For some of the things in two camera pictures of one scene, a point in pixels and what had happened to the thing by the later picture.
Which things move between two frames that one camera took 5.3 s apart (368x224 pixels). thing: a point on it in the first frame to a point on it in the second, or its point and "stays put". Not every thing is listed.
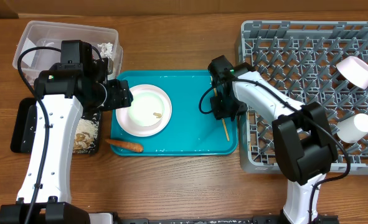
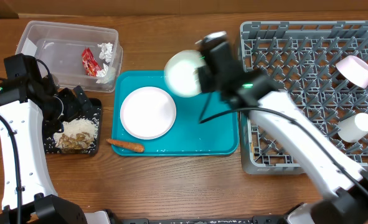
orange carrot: (126, 145) stays put
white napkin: (106, 50) stays put
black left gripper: (121, 96) to (74, 107)
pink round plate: (149, 114) stays put
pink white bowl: (355, 71) stays put
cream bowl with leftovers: (146, 109) to (179, 73)
